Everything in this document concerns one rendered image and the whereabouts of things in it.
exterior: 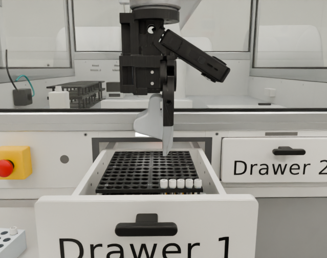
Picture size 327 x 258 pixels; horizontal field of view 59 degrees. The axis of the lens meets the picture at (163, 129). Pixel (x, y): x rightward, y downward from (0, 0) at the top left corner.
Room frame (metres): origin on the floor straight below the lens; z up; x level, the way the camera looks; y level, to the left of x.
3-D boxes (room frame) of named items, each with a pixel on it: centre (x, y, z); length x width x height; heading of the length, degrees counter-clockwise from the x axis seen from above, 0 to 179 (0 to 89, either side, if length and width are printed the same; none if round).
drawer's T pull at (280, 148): (0.65, -0.29, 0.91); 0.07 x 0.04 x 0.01; 91
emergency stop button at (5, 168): (0.62, 0.36, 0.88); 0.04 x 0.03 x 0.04; 91
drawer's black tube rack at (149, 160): (0.55, 0.02, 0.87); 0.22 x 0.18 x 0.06; 1
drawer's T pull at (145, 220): (0.33, 0.02, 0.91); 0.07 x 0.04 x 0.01; 91
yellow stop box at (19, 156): (0.65, 0.36, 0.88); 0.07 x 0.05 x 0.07; 91
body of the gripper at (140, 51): (0.45, 0.02, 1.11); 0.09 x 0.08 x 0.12; 91
